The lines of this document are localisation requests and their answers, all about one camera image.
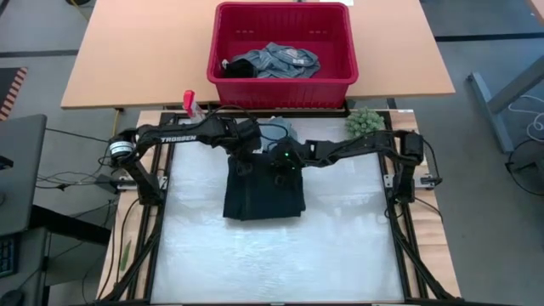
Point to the green artificial potted plant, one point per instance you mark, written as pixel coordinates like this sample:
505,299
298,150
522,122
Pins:
364,122

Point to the red plastic laundry bin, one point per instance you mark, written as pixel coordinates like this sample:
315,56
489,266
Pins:
238,25

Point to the light blue jeans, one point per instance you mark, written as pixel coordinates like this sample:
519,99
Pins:
280,129

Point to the grey metal table leg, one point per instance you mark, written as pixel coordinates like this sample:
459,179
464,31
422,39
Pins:
493,106

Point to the black power adapter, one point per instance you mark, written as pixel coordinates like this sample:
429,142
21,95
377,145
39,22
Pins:
110,183

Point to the black pants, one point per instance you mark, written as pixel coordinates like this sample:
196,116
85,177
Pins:
263,195

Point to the green slim strip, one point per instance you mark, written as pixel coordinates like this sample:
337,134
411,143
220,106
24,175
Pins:
125,255

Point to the hazard striped floor mat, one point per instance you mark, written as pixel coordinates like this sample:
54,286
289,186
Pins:
13,91

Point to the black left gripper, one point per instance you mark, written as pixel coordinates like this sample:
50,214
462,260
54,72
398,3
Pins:
242,136

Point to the dark computer keyboard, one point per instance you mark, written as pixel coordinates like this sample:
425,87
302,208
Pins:
6,255

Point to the clear spray bottle red trigger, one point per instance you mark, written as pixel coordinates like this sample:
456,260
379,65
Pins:
189,98

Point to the black aluminium rig frame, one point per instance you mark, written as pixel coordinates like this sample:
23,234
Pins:
397,255

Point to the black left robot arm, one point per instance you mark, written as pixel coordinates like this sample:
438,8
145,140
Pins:
178,138

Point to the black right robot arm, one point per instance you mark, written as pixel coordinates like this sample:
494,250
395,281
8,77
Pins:
361,146

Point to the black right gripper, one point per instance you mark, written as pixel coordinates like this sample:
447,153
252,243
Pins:
287,155

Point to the grey striped garment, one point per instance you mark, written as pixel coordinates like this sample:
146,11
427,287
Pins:
285,61

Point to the black round floor stand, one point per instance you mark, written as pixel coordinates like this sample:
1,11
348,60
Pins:
527,168

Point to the beige wooden table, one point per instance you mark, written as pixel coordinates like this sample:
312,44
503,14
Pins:
149,51

